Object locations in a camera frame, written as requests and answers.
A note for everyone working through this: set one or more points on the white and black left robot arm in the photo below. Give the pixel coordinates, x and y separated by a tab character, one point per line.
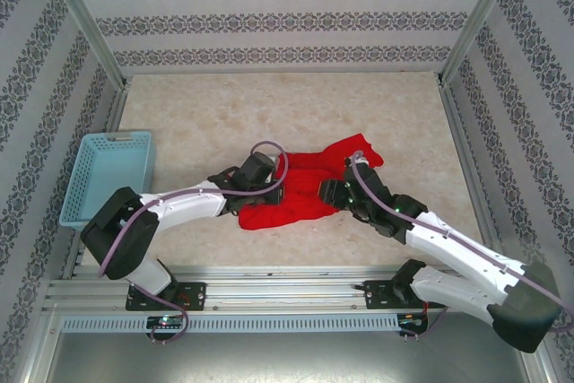
179	208

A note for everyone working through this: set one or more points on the grey metal sheet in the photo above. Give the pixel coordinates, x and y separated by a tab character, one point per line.
287	360

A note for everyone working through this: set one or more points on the aluminium rail beam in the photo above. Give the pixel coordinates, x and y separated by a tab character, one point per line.
287	293

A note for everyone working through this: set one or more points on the small circuit board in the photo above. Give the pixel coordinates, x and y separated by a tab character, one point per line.
412	321
163	321

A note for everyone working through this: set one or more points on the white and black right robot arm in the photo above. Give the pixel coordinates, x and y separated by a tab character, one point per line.
448	293

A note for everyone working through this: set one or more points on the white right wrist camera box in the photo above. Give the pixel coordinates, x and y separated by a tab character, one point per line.
364	162

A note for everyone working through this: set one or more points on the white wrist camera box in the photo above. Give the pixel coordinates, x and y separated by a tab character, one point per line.
272	159
364	162

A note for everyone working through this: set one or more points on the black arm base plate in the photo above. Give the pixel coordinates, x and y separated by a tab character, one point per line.
376	295
195	295

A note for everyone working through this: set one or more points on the aluminium side rail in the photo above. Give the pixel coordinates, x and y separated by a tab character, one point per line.
464	145
117	105

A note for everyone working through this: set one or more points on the light blue plastic basket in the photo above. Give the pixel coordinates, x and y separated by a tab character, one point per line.
103	176

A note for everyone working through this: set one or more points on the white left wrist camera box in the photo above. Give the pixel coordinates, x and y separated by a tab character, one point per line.
272	159

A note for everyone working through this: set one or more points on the red t-shirt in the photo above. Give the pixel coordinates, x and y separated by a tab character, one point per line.
300	185

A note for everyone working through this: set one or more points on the aluminium frame post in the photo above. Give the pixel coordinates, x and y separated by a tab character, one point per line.
486	6
78	11

